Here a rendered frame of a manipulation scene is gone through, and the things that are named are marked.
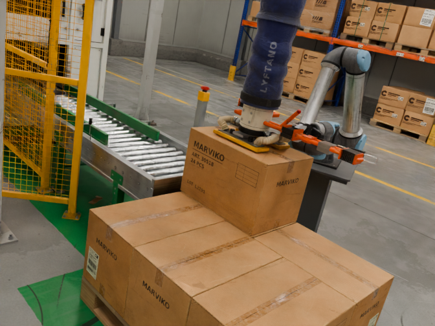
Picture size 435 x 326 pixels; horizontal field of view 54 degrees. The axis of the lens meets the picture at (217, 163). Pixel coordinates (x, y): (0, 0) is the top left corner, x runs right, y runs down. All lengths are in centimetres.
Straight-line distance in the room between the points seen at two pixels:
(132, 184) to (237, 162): 79
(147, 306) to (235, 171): 80
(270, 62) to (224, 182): 67
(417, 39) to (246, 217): 769
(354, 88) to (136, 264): 162
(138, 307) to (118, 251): 27
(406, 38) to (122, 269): 829
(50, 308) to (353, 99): 208
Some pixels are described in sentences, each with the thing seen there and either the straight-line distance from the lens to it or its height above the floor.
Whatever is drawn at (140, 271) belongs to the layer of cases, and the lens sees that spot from 196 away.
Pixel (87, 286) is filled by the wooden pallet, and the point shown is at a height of 11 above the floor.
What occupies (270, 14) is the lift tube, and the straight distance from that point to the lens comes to 223.
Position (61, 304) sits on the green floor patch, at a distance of 250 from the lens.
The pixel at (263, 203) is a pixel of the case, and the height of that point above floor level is 73.
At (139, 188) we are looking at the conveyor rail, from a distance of 266.
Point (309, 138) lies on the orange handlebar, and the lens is 215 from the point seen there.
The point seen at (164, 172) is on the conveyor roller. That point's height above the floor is 54.
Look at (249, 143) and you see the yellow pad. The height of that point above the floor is 97.
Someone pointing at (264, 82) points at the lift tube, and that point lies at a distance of 225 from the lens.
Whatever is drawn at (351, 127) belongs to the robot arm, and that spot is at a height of 107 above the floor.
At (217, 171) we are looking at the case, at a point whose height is 78.
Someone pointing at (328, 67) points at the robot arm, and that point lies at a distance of 265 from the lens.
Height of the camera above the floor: 157
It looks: 19 degrees down
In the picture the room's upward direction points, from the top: 11 degrees clockwise
